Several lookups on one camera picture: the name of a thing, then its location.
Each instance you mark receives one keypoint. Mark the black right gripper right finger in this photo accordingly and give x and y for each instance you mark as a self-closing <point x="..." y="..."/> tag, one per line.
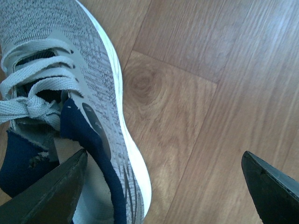
<point x="274" y="194"/>

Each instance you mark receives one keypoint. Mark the grey sneaker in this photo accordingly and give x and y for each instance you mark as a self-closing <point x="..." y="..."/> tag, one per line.
<point x="63" y="92"/>

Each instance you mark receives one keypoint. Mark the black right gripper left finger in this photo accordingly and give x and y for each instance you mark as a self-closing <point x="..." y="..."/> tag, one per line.
<point x="52" y="199"/>

